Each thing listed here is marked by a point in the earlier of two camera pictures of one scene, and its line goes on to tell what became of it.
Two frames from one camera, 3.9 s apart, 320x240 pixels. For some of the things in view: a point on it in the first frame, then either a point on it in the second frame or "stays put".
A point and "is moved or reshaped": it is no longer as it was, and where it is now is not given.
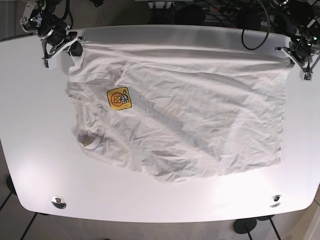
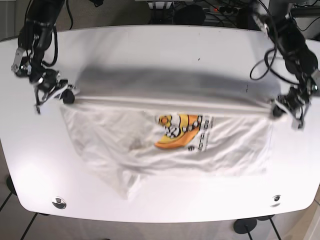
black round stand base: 240,225 stays put
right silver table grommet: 276,201 stays put
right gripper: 305,49 -> 297,101
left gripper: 56,36 -> 47,85
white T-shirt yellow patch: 172,111 is moved or reshaped
